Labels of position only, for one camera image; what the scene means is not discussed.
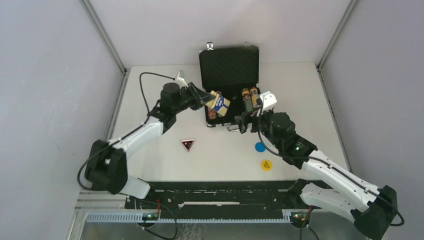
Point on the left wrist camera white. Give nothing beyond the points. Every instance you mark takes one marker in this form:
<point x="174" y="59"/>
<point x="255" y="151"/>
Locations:
<point x="179" y="79"/>

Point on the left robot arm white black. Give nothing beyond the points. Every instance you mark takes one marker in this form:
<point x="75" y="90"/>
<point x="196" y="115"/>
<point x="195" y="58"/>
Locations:
<point x="107" y="169"/>

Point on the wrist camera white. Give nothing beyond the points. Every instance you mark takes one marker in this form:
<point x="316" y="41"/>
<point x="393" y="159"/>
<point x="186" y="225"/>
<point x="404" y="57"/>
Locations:
<point x="179" y="79"/>
<point x="268" y="101"/>

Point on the green orange chip row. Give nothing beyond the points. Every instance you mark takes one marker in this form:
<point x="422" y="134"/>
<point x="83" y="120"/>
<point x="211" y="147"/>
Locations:
<point x="247" y="100"/>

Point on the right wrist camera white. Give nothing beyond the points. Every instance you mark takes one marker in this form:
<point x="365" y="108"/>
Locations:
<point x="268" y="101"/>

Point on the red white poker chip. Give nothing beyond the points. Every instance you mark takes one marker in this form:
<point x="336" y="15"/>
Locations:
<point x="212" y="115"/>

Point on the black aluminium poker case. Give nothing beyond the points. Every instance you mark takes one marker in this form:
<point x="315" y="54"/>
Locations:
<point x="229" y="70"/>

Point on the blue round button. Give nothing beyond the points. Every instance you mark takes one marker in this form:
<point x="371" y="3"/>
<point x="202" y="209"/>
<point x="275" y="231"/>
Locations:
<point x="259" y="147"/>

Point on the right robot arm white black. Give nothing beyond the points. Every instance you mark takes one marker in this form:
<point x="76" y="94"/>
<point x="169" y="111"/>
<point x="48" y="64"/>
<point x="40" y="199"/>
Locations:
<point x="369" y="207"/>

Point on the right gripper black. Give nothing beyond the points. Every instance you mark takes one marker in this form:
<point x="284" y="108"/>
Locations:
<point x="253" y="117"/>

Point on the playing card deck box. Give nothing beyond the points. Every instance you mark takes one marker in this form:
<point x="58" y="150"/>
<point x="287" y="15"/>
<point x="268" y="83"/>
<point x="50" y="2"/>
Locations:
<point x="219" y="104"/>

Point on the yellow chip row far right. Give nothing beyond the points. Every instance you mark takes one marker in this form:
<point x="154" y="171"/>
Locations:
<point x="254" y="94"/>

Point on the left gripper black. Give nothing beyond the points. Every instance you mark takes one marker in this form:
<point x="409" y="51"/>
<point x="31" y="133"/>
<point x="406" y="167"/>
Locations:
<point x="199" y="97"/>

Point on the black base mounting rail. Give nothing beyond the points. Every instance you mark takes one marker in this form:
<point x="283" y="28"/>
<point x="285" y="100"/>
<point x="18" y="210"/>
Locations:
<point x="220" y="200"/>

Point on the red black triangular button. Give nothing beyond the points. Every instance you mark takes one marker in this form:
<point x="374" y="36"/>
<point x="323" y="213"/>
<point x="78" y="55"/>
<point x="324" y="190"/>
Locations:
<point x="188" y="144"/>

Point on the yellow round button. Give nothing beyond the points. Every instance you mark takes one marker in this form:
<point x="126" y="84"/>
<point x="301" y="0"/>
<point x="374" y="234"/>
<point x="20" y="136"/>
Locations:
<point x="266" y="165"/>

